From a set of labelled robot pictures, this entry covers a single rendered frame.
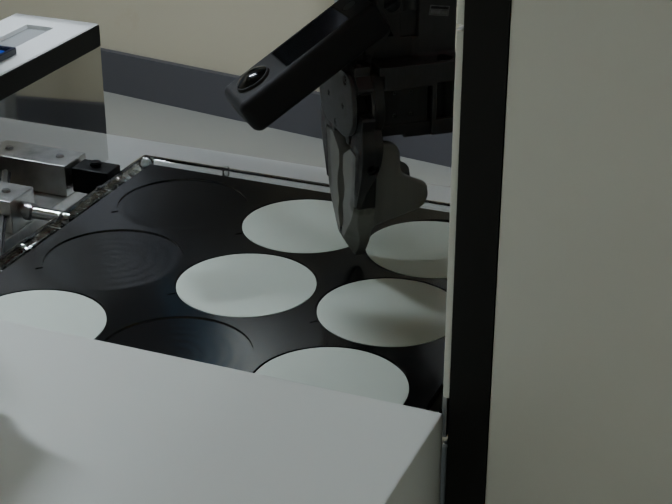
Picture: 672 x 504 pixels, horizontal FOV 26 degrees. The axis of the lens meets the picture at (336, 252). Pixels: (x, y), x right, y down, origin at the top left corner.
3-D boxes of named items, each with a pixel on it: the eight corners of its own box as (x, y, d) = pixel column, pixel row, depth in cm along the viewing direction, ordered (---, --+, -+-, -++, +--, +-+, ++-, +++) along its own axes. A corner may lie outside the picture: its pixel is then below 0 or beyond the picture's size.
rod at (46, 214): (76, 223, 115) (75, 207, 115) (67, 230, 114) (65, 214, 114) (27, 214, 117) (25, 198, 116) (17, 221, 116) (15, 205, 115)
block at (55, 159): (88, 182, 125) (85, 150, 123) (67, 197, 122) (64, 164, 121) (9, 169, 127) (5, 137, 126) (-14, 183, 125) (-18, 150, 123)
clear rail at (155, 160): (564, 235, 113) (565, 218, 112) (559, 242, 112) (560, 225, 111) (143, 166, 126) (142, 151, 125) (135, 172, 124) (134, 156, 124)
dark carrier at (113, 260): (545, 235, 112) (545, 227, 112) (389, 470, 83) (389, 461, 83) (150, 170, 124) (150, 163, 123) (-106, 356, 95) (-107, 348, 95)
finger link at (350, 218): (432, 261, 105) (436, 141, 101) (355, 272, 103) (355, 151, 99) (416, 243, 108) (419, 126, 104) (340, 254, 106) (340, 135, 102)
